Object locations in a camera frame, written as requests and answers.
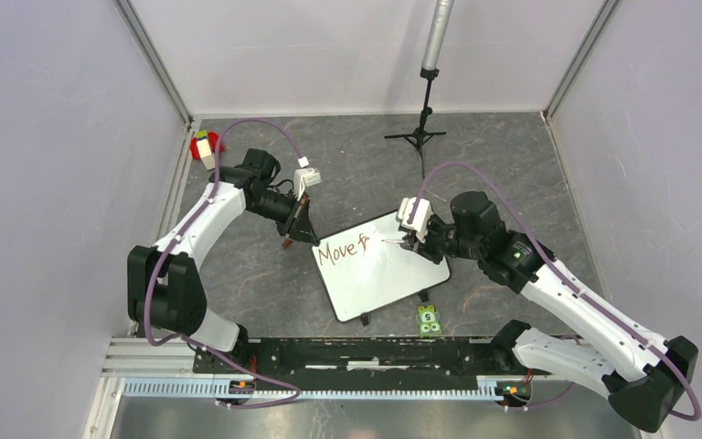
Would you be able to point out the white whiteboard black frame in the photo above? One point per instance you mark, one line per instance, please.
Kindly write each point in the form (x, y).
(361, 274)

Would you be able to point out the grey cylinder on stand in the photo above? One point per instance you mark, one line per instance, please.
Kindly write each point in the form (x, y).
(438, 29)

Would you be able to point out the green toy block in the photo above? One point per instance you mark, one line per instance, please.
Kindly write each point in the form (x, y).
(428, 321)

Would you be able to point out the red multicolour toy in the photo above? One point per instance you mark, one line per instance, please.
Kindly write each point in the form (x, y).
(205, 147)

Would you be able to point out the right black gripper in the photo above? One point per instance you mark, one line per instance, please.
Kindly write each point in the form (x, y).
(424, 248)

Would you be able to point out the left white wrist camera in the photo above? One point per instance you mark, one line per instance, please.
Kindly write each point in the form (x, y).
(305, 176)

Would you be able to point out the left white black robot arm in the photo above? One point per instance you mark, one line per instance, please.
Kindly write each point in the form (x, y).
(164, 289)

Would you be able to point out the black tripod stand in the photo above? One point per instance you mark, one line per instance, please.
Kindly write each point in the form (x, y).
(420, 135)

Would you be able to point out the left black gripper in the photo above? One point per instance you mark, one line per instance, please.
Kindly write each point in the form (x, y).
(301, 229)

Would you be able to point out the aluminium frame rail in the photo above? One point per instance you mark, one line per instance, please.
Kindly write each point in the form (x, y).
(178, 391)

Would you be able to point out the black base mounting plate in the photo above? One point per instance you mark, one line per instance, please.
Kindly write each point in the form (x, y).
(377, 363)

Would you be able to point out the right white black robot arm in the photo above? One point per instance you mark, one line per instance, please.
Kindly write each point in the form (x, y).
(641, 373)

